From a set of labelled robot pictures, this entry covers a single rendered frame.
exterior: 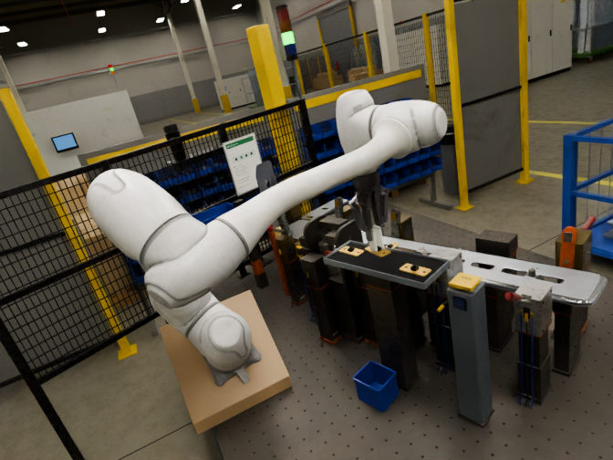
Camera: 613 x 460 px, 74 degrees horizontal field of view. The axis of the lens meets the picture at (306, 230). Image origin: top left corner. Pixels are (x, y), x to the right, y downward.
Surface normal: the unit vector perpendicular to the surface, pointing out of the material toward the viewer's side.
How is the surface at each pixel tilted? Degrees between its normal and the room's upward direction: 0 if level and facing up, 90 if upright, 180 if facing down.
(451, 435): 0
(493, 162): 90
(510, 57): 90
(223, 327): 51
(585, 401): 0
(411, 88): 90
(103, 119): 90
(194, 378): 45
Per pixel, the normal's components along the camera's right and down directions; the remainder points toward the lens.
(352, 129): -0.62, 0.40
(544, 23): 0.42, 0.25
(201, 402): 0.15, -0.46
